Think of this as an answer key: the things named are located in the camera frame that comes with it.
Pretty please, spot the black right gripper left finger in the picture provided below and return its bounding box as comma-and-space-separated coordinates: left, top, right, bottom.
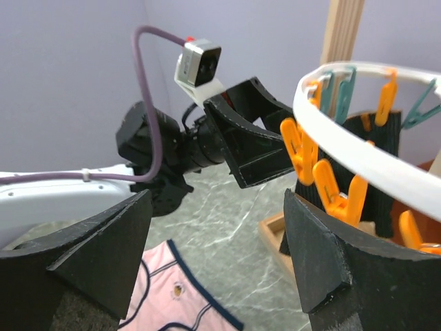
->
1, 190, 152, 330

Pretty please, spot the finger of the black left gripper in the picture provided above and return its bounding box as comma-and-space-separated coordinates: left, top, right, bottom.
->
204, 95, 294, 188
225, 77, 293, 130

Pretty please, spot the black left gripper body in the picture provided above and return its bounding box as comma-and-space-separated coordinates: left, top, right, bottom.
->
178, 103, 225, 172

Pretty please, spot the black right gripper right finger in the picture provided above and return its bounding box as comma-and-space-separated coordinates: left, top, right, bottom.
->
284, 190, 440, 330

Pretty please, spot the orange clothes peg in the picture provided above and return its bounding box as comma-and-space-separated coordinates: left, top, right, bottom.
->
375, 69, 398, 127
398, 210, 440, 255
312, 159, 369, 228
280, 117, 318, 186

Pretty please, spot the pink underwear navy trim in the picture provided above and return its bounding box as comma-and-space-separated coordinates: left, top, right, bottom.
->
118, 239, 244, 331

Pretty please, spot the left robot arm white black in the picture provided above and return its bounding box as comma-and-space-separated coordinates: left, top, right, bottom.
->
1, 77, 292, 246

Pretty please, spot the black ribbed underwear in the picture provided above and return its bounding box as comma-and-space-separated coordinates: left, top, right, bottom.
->
291, 110, 401, 239

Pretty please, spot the rust orange underwear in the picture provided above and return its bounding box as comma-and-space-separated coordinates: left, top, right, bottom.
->
387, 160, 440, 247

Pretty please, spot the teal clothes peg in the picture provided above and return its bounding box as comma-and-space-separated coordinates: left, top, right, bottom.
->
401, 78, 441, 130
320, 67, 357, 124

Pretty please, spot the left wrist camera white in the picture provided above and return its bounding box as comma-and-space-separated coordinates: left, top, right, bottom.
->
174, 38, 225, 108

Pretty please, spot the wooden drying rack frame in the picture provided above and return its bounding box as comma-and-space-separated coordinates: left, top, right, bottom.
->
258, 0, 441, 287

